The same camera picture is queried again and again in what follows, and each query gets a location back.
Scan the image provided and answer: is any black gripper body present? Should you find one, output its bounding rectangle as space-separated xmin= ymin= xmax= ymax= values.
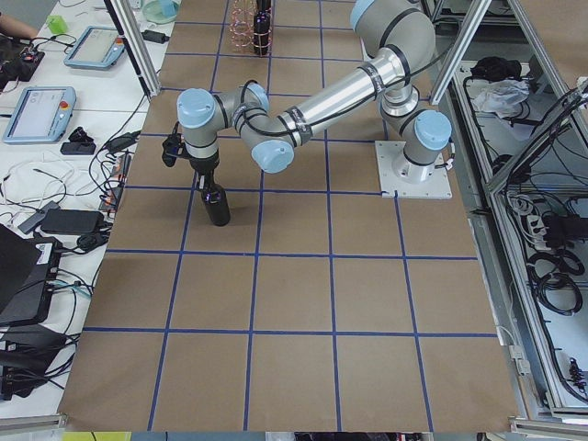
xmin=187 ymin=153 xmax=220 ymax=174

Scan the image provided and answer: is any dark wine bottle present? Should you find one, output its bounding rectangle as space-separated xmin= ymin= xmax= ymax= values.
xmin=253 ymin=0 xmax=272 ymax=56
xmin=200 ymin=181 xmax=231 ymax=227

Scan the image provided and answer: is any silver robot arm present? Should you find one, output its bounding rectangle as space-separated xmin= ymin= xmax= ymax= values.
xmin=163 ymin=1 xmax=452 ymax=191

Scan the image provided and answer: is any dark wine bottle in basket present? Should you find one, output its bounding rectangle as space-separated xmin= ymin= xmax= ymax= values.
xmin=253 ymin=0 xmax=272 ymax=56

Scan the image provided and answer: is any black power adapter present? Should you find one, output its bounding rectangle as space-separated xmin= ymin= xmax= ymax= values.
xmin=141 ymin=29 xmax=170 ymax=44

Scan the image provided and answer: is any far blue teach pendant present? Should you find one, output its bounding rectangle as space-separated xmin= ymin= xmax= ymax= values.
xmin=63 ymin=26 xmax=125 ymax=71

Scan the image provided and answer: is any blue teach pendant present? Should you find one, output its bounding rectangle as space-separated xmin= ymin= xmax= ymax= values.
xmin=2 ymin=86 xmax=76 ymax=144
xmin=63 ymin=26 xmax=125 ymax=71

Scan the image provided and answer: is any green glass bowl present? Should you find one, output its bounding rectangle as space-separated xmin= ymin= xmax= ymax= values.
xmin=141 ymin=0 xmax=180 ymax=24

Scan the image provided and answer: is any near blue teach pendant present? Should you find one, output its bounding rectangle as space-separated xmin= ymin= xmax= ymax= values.
xmin=2 ymin=86 xmax=76 ymax=144

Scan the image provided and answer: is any black laptop computer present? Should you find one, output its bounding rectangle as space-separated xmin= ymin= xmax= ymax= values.
xmin=1 ymin=226 xmax=62 ymax=327

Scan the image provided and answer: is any green plastic cup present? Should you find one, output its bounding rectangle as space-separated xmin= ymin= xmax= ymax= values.
xmin=46 ymin=15 xmax=68 ymax=35

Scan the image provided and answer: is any copper wire wine basket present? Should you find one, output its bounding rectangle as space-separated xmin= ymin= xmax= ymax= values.
xmin=230 ymin=0 xmax=273 ymax=55

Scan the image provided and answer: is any aluminium frame post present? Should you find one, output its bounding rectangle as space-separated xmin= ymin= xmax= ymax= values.
xmin=104 ymin=0 xmax=161 ymax=99

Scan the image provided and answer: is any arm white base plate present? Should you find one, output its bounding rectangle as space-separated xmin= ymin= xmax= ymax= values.
xmin=375 ymin=141 xmax=452 ymax=199

